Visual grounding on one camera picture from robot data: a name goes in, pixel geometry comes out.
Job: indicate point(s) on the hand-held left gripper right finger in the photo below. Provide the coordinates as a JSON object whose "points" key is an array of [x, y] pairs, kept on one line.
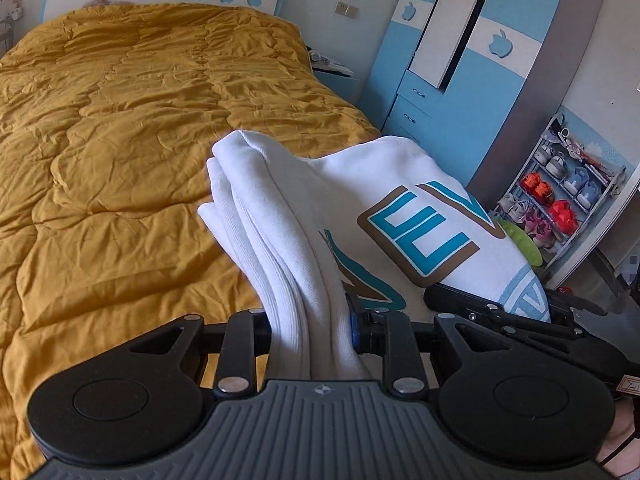
{"points": [[356, 332]]}

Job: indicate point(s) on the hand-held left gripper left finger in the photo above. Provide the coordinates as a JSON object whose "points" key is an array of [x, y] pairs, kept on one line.
{"points": [[235, 350]]}

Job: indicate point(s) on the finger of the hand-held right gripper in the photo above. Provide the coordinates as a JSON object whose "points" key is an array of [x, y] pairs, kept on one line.
{"points": [[460, 302]]}

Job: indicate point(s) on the white printed t-shirt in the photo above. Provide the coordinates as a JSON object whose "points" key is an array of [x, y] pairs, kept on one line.
{"points": [[320, 240]]}

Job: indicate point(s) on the person's right hand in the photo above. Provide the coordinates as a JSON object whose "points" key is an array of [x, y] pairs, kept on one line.
{"points": [[622, 430]]}

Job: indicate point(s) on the green plastic basin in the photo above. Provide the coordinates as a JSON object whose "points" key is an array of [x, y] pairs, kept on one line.
{"points": [[522, 242]]}

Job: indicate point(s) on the group of colourful shoes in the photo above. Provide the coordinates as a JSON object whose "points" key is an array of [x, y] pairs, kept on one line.
{"points": [[555, 190]]}

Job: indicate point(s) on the white shoe rack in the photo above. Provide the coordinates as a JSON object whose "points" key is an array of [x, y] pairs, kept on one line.
{"points": [[565, 185]]}

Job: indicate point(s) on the mustard yellow quilt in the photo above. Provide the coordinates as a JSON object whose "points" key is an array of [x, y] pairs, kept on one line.
{"points": [[125, 135]]}

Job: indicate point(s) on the blue white wardrobe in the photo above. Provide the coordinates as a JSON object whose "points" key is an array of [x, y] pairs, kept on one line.
{"points": [[450, 60]]}

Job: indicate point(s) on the blue nightstand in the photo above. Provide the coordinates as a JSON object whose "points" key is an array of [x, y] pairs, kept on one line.
{"points": [[335, 70]]}

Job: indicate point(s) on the grey plush pillow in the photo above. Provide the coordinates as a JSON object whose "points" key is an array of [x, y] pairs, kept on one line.
{"points": [[100, 2]]}

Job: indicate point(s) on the grey storage cart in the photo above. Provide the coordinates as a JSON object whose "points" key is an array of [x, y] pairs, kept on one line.
{"points": [[4, 40]]}

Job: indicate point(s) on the beige wall switch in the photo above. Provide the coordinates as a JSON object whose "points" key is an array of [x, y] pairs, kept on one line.
{"points": [[346, 8]]}

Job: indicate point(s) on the white wall socket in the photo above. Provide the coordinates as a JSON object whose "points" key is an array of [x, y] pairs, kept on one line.
{"points": [[15, 10]]}

